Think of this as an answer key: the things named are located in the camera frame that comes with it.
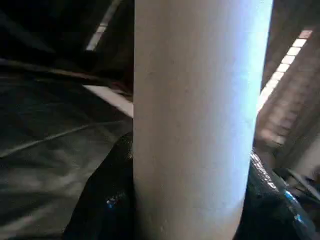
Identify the black work surface mat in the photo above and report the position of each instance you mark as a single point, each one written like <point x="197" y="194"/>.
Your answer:
<point x="50" y="150"/>

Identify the white flat board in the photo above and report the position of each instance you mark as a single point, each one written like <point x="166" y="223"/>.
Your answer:
<point x="112" y="100"/>

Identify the white plastic table leg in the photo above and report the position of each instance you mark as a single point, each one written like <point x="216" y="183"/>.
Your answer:
<point x="200" y="112"/>

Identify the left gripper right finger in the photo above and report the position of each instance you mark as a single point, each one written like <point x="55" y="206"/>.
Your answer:
<point x="267" y="212"/>

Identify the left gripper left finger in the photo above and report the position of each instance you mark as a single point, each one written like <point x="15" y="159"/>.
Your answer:
<point x="107" y="200"/>

